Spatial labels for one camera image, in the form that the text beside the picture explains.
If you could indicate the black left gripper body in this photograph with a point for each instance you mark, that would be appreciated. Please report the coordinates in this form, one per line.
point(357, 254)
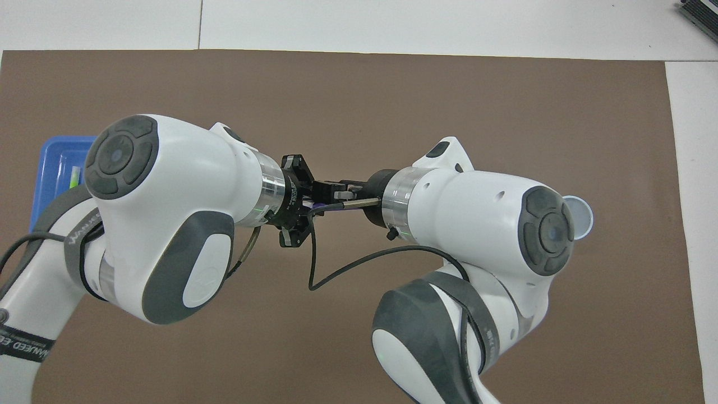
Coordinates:
point(293, 202)

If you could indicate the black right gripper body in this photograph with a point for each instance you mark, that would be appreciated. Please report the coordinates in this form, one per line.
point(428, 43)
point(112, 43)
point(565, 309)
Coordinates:
point(377, 196)

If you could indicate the purple pen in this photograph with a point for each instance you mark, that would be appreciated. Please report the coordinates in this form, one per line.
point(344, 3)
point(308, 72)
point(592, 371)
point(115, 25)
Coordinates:
point(315, 206)

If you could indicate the green pen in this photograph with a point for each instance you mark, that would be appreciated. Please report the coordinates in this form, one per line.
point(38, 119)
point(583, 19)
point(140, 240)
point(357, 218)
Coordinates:
point(76, 178)

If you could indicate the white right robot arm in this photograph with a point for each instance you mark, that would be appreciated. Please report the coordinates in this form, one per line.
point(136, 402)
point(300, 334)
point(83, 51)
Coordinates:
point(477, 224)

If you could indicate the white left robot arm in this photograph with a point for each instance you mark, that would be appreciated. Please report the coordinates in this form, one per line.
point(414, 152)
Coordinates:
point(185, 179)

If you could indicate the brown table mat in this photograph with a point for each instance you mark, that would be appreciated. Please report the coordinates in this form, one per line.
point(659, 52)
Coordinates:
point(392, 101)

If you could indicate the translucent plastic cup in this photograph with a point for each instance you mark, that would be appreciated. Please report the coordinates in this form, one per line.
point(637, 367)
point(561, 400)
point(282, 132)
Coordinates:
point(583, 216)

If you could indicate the blue plastic tray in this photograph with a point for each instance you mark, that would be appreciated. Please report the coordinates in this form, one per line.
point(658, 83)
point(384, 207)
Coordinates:
point(56, 157)

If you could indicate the grey ribbed device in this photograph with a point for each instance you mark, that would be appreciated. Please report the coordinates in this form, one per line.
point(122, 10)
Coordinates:
point(704, 14)

